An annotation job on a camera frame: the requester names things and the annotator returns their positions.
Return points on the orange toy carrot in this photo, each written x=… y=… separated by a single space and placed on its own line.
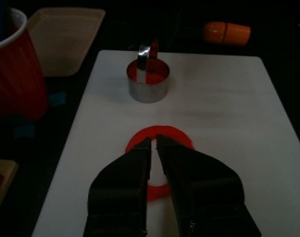
x=226 y=33

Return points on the red plastic cup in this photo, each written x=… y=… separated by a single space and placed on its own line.
x=16 y=80

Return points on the round metal dough cutter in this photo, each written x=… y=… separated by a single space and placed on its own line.
x=147 y=92

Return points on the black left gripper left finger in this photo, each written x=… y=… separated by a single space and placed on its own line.
x=119 y=197

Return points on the white cutting board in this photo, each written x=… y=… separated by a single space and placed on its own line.
x=238 y=123

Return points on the beige plastic tray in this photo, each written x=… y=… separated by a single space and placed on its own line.
x=63 y=40

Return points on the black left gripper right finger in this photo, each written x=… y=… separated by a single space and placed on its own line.
x=210 y=197

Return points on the wooden drawer box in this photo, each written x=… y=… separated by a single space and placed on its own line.
x=2 y=182

